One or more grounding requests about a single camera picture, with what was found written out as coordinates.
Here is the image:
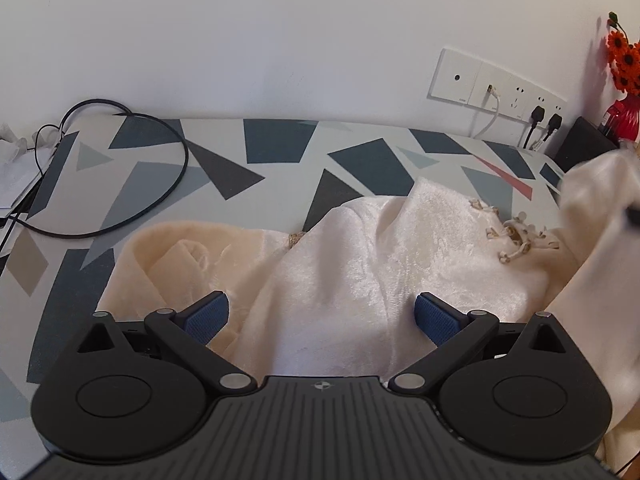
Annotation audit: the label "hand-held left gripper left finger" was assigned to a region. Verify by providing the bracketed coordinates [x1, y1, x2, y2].
[75, 291, 258, 397]

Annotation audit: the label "white wall socket panel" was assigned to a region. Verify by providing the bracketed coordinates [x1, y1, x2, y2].
[427, 47, 569, 129]

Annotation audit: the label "geometric patterned table mat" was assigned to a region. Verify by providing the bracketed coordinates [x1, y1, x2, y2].
[0, 117, 577, 412]

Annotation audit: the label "pile of white papers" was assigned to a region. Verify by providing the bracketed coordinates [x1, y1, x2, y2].
[0, 122, 57, 217]

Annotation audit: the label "red vase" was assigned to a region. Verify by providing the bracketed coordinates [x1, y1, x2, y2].
[600, 97, 640, 144]

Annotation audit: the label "black box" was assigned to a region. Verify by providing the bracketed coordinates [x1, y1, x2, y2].
[542, 116, 621, 174]

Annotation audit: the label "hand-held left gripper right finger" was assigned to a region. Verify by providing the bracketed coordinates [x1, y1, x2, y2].
[389, 292, 578, 396]

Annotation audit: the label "orange artificial flowers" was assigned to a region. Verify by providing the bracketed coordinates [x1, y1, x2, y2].
[606, 10, 640, 96]

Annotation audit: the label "thin black looped cable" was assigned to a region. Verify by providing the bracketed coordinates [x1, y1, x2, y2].
[0, 98, 191, 262]

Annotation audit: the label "black plug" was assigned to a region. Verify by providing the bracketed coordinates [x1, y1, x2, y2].
[540, 112, 564, 151]
[522, 105, 546, 149]

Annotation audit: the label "cream velvet sweater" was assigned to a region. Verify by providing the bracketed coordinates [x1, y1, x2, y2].
[95, 149, 640, 480]

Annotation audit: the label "white charging cable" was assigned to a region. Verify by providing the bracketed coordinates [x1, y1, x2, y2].
[470, 85, 501, 141]

